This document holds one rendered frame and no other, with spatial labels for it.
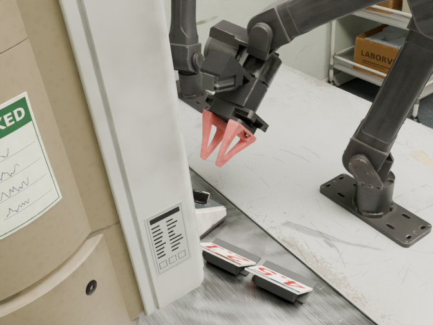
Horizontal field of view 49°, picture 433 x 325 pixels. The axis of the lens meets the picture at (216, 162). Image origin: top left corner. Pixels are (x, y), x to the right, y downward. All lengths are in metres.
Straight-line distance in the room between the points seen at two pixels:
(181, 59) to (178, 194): 1.01
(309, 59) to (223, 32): 2.25
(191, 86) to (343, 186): 0.51
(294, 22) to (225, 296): 0.42
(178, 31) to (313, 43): 1.91
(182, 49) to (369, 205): 0.59
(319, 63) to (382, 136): 2.36
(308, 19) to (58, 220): 0.61
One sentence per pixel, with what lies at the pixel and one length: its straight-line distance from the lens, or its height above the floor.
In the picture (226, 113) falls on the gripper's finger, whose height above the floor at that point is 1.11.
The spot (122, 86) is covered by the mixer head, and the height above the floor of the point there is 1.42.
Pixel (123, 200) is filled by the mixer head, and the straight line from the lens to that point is 0.19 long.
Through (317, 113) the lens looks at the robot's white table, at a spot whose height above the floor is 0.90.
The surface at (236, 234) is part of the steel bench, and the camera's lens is 0.85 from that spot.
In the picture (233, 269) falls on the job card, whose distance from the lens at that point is 0.77.
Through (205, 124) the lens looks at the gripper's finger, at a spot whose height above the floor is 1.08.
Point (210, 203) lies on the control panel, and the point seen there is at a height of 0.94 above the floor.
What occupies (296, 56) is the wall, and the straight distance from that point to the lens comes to 2.96.
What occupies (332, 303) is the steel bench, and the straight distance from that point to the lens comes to 0.75.
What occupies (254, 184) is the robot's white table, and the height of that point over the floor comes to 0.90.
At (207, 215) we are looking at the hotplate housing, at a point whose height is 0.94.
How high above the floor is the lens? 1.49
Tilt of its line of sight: 35 degrees down
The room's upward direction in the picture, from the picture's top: 6 degrees counter-clockwise
